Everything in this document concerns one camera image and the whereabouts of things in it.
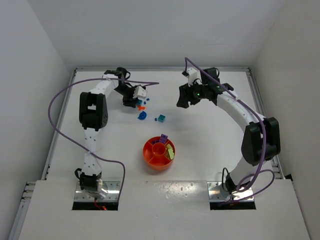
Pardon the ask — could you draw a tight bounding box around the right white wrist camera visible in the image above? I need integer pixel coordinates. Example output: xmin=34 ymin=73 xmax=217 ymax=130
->
xmin=182 ymin=67 xmax=199 ymax=87

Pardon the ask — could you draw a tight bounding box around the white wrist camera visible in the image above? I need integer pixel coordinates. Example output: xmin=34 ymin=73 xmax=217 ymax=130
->
xmin=133 ymin=85 xmax=148 ymax=99
xmin=182 ymin=67 xmax=199 ymax=87

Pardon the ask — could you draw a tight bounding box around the blue round lego piece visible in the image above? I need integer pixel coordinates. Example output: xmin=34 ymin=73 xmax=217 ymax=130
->
xmin=137 ymin=111 xmax=147 ymax=120

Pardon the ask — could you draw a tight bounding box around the orange round divided container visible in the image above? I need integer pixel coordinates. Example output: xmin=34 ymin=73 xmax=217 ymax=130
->
xmin=142 ymin=135 xmax=176 ymax=172

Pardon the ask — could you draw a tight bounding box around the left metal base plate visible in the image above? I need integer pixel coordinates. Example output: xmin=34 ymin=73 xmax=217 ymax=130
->
xmin=74 ymin=181 xmax=121 ymax=202

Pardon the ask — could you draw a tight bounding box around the teal square lego brick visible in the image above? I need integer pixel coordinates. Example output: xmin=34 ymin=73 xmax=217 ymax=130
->
xmin=157 ymin=114 xmax=166 ymax=123

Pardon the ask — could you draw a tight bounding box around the lime green purple lego brick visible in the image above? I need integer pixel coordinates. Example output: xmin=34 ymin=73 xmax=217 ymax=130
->
xmin=167 ymin=148 xmax=175 ymax=160

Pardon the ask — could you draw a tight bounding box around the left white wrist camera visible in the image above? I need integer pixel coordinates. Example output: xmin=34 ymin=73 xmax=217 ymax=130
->
xmin=133 ymin=85 xmax=148 ymax=99

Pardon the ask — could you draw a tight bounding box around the small orange lego piece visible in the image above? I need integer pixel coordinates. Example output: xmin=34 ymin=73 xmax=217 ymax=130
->
xmin=137 ymin=105 xmax=146 ymax=111

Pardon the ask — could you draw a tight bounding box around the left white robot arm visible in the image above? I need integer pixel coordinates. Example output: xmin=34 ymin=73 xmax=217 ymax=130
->
xmin=77 ymin=67 xmax=146 ymax=199

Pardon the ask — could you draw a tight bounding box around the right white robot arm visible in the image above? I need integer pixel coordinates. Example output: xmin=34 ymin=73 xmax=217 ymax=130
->
xmin=176 ymin=67 xmax=281 ymax=193

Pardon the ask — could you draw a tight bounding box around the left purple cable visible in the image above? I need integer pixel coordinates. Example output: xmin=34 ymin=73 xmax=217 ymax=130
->
xmin=48 ymin=77 xmax=160 ymax=201

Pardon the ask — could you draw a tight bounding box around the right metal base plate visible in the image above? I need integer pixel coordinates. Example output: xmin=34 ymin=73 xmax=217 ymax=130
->
xmin=207 ymin=181 xmax=255 ymax=202

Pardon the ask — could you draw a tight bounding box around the metal base plate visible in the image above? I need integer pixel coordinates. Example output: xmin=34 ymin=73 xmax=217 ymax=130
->
xmin=207 ymin=181 xmax=255 ymax=202
xmin=74 ymin=181 xmax=121 ymax=202

